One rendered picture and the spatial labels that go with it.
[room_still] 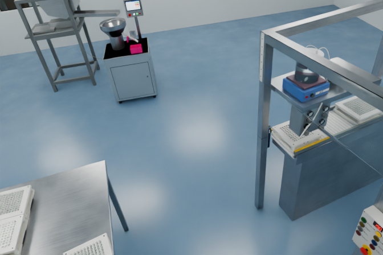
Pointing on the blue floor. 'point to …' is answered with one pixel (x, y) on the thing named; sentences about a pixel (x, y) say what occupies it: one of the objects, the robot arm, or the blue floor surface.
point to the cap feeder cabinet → (130, 71)
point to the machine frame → (289, 29)
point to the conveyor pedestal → (322, 181)
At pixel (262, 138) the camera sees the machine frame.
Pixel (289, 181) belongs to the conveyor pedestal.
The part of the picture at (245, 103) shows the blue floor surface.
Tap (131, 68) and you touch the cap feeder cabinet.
